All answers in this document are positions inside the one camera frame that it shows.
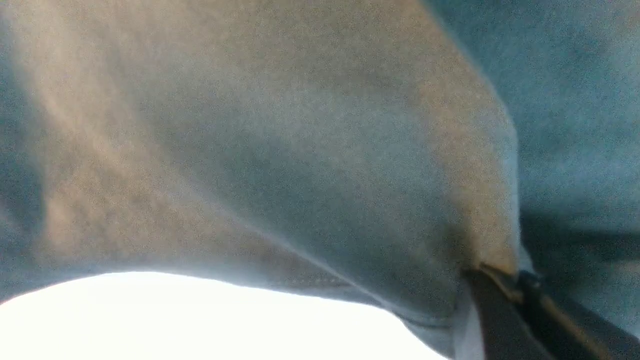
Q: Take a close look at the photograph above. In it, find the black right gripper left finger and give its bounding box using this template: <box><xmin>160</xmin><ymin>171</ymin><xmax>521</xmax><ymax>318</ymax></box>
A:
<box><xmin>462</xmin><ymin>268</ymin><xmax>554</xmax><ymax>360</ymax></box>

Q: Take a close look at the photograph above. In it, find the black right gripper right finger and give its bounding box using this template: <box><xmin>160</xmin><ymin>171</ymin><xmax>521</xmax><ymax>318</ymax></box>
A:
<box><xmin>518</xmin><ymin>271</ymin><xmax>640</xmax><ymax>360</ymax></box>

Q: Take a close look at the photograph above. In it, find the dark gray long-sleeve shirt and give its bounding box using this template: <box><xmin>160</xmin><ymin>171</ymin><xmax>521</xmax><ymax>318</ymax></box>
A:
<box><xmin>1</xmin><ymin>0</ymin><xmax>640</xmax><ymax>360</ymax></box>

